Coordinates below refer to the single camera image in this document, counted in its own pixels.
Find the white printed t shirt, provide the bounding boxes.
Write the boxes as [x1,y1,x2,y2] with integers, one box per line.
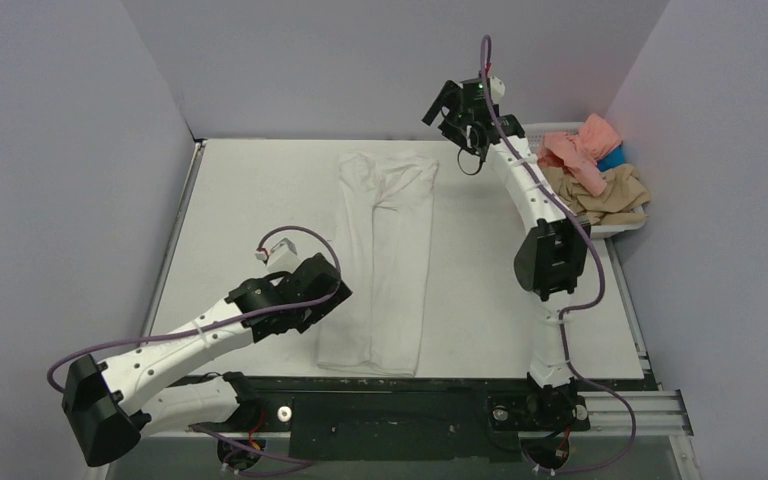
[316,151,439,377]

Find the pink t shirt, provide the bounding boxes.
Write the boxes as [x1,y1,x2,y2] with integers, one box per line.
[537,114,622,196]

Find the beige t shirt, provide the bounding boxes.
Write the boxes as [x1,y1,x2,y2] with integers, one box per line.
[541,164,651,226]

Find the white plastic laundry basket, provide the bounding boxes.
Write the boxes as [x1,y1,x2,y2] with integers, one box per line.
[525,114,651,238]

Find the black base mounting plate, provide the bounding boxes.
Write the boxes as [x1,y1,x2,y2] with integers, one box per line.
[185,374,657,464]

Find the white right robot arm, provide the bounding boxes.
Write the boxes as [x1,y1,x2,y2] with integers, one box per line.
[422,77,589,388]

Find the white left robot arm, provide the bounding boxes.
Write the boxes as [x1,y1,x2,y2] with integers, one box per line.
[61,254,352,467]

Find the blue t shirt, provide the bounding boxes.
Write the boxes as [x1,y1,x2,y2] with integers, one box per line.
[597,145,626,172]

